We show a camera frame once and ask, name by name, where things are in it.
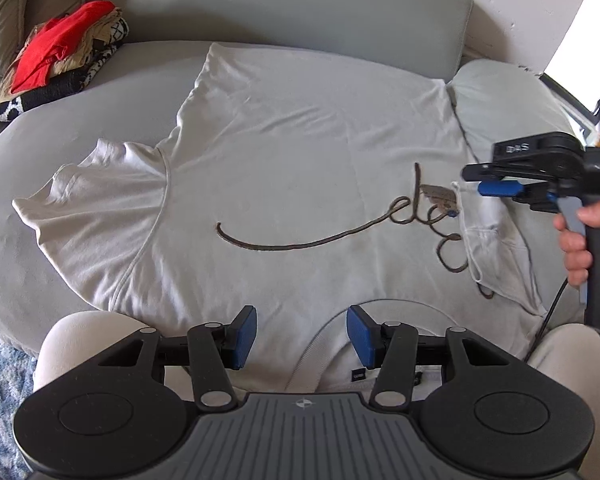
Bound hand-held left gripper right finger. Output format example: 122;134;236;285
345;303;529;412

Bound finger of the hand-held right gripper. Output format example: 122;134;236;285
511;182;563;212
461;161;536;198

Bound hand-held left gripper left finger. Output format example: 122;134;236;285
79;304;260;412

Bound light grey t-shirt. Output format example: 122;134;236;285
11;42;546;406

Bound stack of folded clothes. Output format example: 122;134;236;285
0;17;131;123

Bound person's right hand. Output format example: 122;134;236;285
552;199;600;288

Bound window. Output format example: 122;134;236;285
542;0;600;126

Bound person's right leg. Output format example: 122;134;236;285
525;323;600;411

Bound person's leg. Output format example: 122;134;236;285
32;310;151;396
525;323;600;411

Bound person's left leg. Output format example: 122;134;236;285
32;310;151;396

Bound blue patterned rug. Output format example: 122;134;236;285
0;327;46;480

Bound grey sofa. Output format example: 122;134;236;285
0;0;596;356

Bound grey sofa backrest cushion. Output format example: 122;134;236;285
102;0;473;83

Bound beige cloth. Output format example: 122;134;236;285
0;7;126;103

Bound red cloth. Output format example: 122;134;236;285
11;1;117;95

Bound black cable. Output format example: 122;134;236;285
524;277;570;363

